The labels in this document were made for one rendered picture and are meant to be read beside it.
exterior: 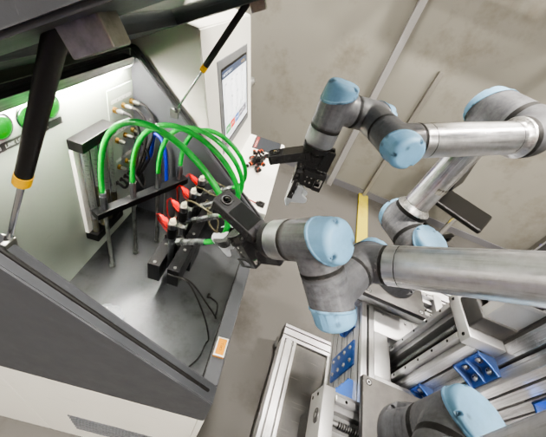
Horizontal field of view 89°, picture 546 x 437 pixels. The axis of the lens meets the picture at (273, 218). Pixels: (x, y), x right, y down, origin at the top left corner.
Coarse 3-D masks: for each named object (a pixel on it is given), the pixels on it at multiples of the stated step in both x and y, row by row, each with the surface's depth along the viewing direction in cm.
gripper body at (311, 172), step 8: (304, 144) 70; (312, 152) 69; (320, 152) 68; (328, 152) 70; (312, 160) 72; (320, 160) 72; (328, 160) 71; (296, 168) 73; (304, 168) 73; (312, 168) 74; (320, 168) 73; (328, 168) 73; (304, 176) 74; (312, 176) 73; (320, 176) 73; (304, 184) 76; (312, 184) 76
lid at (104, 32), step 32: (0, 0) 17; (32, 0) 17; (64, 0) 17; (96, 0) 17; (128, 0) 18; (160, 0) 22; (192, 0) 48; (224, 0) 67; (256, 0) 68; (0, 32) 19; (32, 32) 20; (64, 32) 20; (96, 32) 20; (128, 32) 56; (0, 64) 37
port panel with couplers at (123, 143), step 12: (120, 84) 82; (132, 84) 87; (108, 96) 78; (120, 96) 83; (132, 96) 89; (108, 108) 79; (120, 108) 85; (108, 120) 82; (120, 120) 87; (120, 132) 89; (132, 132) 95; (120, 144) 88; (132, 144) 99; (120, 156) 94; (120, 168) 94
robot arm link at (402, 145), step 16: (528, 112) 65; (544, 112) 64; (384, 128) 58; (400, 128) 56; (416, 128) 56; (432, 128) 57; (448, 128) 58; (464, 128) 58; (480, 128) 59; (496, 128) 60; (512, 128) 60; (528, 128) 61; (544, 128) 61; (384, 144) 57; (400, 144) 54; (416, 144) 54; (432, 144) 57; (448, 144) 58; (464, 144) 59; (480, 144) 59; (496, 144) 60; (512, 144) 61; (528, 144) 62; (544, 144) 62; (400, 160) 56; (416, 160) 57
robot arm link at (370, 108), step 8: (360, 96) 64; (368, 104) 63; (376, 104) 64; (384, 104) 65; (360, 112) 63; (368, 112) 63; (376, 112) 62; (384, 112) 61; (392, 112) 62; (360, 120) 64; (368, 120) 62; (352, 128) 68; (360, 128) 66; (368, 128) 62
